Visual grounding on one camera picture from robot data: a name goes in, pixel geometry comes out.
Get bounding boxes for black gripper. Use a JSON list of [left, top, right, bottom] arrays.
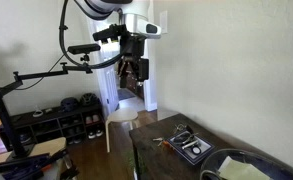
[[117, 31, 150, 89]]

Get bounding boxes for keys with orange tag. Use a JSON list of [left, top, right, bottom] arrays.
[[152, 136, 174, 151]]

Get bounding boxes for navy rectangular tray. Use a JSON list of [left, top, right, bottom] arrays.
[[166, 130, 216, 166]]

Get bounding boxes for dark wooden dresser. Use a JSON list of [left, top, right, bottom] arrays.
[[125, 73, 144, 100]]

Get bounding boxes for grey hallway rug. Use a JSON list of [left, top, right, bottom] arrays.
[[117, 87, 137, 102]]

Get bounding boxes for white panel door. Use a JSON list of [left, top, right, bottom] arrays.
[[95, 19, 120, 116]]

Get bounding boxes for light wooden round stool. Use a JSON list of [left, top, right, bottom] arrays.
[[104, 107, 140, 154]]

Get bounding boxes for black bike helmet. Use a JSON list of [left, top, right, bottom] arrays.
[[79, 92, 100, 108]]

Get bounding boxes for dark blue bike helmet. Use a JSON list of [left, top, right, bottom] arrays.
[[59, 96, 80, 113]]

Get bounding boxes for dark wooden side table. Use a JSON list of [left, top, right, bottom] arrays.
[[129, 113, 240, 180]]

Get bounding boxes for white cylinder stick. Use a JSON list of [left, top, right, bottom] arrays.
[[181, 139, 200, 150]]

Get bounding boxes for dark wooden shoe shelf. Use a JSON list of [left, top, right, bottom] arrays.
[[0, 102, 106, 152]]

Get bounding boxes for round black white disc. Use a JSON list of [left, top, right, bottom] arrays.
[[191, 145, 202, 155]]

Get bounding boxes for small white object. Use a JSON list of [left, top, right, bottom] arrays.
[[31, 105, 44, 118]]

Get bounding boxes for light wooden board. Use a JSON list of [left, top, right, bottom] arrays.
[[0, 136, 68, 165]]

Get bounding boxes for black stand pole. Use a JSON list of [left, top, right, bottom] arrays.
[[0, 62, 35, 159]]

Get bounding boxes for black stereo camera bar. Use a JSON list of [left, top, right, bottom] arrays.
[[67, 43, 102, 56]]

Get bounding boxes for white light switch plate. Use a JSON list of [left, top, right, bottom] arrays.
[[159, 9, 169, 35]]

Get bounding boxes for thin wire glasses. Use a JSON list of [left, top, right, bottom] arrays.
[[172, 123, 189, 134]]

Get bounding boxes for thin black camera cable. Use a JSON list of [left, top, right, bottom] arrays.
[[14, 49, 70, 92]]

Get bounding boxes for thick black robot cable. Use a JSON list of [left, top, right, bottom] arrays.
[[58, 0, 127, 70]]

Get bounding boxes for black articulated camera mount arm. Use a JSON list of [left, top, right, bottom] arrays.
[[13, 54, 94, 88]]

